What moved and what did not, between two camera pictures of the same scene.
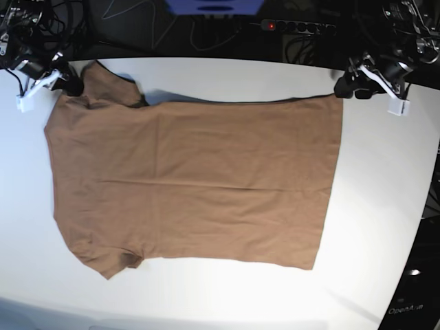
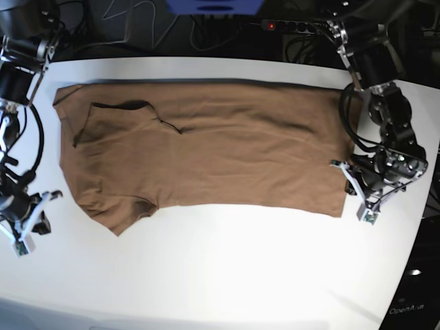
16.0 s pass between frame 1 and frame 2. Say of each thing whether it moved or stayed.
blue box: stayed
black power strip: stayed
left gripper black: moved
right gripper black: moved
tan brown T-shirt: moved
